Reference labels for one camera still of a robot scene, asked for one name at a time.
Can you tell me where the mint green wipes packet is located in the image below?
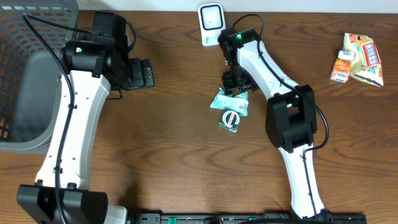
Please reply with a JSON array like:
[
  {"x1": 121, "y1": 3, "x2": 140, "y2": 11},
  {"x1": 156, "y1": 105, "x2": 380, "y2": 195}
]
[{"x1": 210, "y1": 87, "x2": 249, "y2": 116}]

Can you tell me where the white barcode scanner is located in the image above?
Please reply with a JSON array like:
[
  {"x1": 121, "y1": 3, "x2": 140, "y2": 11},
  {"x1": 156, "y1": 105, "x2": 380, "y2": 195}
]
[{"x1": 197, "y1": 3, "x2": 226, "y2": 47}]

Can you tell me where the orange Kleenex tissue pack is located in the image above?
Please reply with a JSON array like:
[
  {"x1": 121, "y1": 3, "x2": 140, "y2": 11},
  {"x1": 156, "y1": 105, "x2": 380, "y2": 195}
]
[{"x1": 330, "y1": 59, "x2": 351, "y2": 83}]

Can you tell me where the dark green Zam-Buk tin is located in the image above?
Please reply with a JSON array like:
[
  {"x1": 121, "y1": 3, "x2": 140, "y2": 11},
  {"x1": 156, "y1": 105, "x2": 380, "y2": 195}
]
[{"x1": 219, "y1": 109, "x2": 242, "y2": 133}]

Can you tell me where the grey plastic mesh basket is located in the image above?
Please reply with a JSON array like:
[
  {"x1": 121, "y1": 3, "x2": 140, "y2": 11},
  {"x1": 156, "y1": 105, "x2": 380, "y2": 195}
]
[{"x1": 1, "y1": 0, "x2": 79, "y2": 154}]

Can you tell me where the cream blue chips bag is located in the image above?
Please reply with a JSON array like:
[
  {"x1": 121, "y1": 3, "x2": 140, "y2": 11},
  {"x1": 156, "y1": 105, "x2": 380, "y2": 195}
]
[{"x1": 343, "y1": 33, "x2": 384, "y2": 88}]

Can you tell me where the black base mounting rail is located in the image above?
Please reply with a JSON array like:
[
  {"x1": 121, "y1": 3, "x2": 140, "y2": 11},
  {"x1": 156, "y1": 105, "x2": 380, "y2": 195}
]
[{"x1": 127, "y1": 212, "x2": 367, "y2": 224}]

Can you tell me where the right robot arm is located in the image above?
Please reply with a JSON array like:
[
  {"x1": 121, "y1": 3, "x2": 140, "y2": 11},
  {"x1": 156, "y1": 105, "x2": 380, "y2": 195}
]
[{"x1": 218, "y1": 27, "x2": 324, "y2": 220}]

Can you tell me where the teal Kleenex tissue pack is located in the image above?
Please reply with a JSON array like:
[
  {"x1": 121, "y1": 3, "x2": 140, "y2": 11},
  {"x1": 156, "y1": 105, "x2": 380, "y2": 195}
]
[{"x1": 337, "y1": 50, "x2": 356, "y2": 62}]

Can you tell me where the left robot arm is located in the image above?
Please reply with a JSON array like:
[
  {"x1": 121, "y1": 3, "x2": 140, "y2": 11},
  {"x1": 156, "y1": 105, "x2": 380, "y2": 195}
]
[{"x1": 17, "y1": 40, "x2": 154, "y2": 223}]

